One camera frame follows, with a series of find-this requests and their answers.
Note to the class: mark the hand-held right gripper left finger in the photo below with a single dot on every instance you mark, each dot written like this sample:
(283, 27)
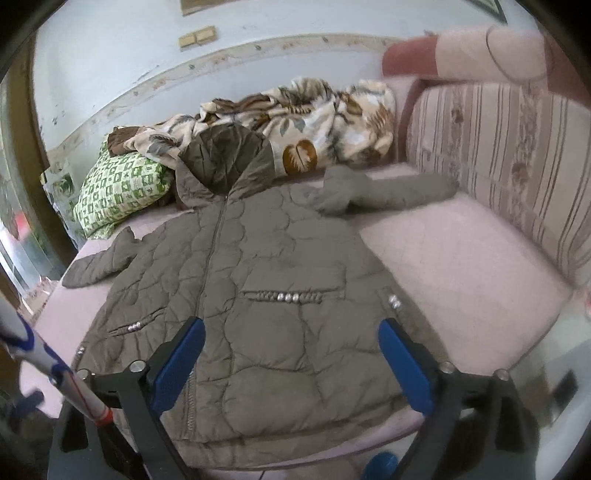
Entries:
(180, 364)

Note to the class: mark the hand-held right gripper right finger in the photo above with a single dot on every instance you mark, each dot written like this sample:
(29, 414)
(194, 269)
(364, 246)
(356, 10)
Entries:
(406, 369)

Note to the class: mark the olive quilted hooded jacket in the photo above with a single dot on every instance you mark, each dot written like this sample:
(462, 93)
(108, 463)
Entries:
(277, 300)

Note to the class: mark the blue round object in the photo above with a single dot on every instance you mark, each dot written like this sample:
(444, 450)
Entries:
(381, 466)

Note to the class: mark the pink striped sofa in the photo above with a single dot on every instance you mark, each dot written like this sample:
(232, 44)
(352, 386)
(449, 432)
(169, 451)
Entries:
(461, 277)

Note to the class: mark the black flat object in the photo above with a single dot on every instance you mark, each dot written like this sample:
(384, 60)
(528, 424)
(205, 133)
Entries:
(565, 390)

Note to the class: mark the green and white patterned pillow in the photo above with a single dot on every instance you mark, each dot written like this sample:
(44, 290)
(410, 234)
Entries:
(120, 189)

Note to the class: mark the green printed plastic bag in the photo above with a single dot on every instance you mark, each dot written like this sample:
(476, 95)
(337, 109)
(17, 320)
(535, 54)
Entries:
(60, 189)

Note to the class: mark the brown cloth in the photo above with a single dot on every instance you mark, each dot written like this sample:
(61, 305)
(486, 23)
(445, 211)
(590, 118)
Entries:
(122, 141)

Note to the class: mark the leaf print fleece blanket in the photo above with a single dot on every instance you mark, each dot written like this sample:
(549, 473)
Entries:
(323, 120)

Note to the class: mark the pink bolster with brown end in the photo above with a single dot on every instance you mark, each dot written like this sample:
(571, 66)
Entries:
(461, 50)

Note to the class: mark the wooden door frame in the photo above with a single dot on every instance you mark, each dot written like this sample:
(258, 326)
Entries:
(27, 138)

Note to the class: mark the beige wall switch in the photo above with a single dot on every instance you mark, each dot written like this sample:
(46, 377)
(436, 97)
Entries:
(198, 38)

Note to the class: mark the brown framed wall picture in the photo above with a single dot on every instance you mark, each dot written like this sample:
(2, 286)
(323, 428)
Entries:
(203, 4)

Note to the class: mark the dark framed wall picture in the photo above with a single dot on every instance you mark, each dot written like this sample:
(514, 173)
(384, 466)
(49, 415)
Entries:
(491, 7)

